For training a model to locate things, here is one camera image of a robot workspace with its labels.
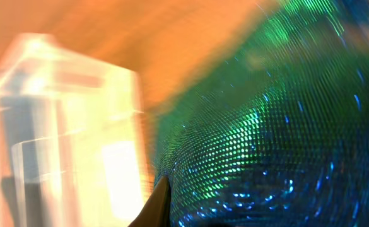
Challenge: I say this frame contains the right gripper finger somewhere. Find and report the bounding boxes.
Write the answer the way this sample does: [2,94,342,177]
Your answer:
[129,176,171,227]

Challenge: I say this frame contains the blue sequin garment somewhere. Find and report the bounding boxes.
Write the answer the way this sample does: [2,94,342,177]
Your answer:
[155,0,369,226]

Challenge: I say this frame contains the clear plastic container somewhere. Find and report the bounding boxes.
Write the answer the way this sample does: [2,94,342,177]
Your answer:
[0,33,147,226]

